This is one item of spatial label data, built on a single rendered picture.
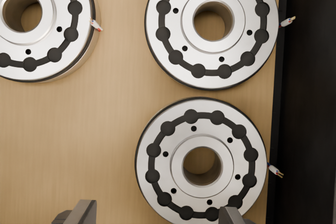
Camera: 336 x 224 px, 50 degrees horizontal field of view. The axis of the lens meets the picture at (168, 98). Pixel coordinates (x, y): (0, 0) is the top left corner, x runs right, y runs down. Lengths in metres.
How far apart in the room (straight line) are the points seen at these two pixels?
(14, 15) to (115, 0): 0.08
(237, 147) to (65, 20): 0.16
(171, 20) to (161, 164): 0.11
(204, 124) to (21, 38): 0.15
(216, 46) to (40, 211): 0.20
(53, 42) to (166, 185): 0.14
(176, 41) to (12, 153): 0.17
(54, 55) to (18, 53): 0.03
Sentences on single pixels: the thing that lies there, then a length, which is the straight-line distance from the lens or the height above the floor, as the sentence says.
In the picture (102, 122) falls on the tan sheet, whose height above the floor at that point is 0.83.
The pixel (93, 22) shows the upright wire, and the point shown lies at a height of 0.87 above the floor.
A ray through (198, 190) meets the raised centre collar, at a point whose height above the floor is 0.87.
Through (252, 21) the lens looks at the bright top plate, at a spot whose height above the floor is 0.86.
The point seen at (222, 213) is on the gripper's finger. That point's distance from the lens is 0.16.
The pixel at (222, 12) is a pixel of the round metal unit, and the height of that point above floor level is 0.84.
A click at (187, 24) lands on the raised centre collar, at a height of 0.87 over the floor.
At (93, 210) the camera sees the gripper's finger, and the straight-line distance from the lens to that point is 0.16.
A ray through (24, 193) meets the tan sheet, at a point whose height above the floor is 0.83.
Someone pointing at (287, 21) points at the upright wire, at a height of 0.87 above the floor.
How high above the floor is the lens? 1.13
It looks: 88 degrees down
